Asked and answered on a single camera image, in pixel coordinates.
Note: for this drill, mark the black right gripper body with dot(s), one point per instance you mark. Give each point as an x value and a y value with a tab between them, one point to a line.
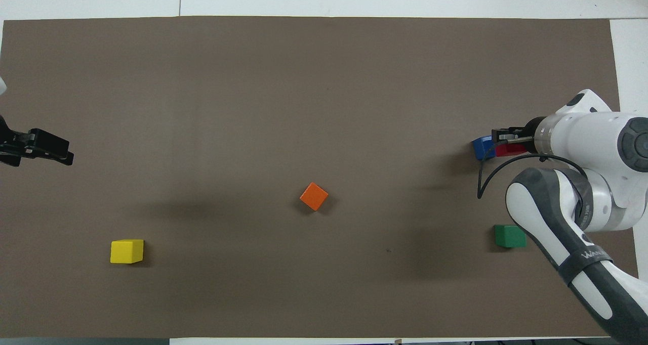
532	132

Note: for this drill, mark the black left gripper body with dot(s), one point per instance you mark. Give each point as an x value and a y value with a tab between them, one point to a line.
15	147

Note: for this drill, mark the red wooden block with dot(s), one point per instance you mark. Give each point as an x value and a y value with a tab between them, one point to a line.
509	150

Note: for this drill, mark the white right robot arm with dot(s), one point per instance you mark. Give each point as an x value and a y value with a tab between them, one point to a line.
592	142

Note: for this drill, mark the blue wooden block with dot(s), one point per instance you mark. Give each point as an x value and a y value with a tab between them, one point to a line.
481	147

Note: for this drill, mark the green wooden block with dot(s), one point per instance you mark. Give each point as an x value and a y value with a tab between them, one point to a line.
509	235

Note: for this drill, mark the yellow wooden block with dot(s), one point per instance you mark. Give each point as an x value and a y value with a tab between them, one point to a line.
126	251

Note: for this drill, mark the orange wooden block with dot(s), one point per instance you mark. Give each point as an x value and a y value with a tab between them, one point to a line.
314	196

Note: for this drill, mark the brown table mat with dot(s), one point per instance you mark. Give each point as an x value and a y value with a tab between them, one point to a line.
324	107

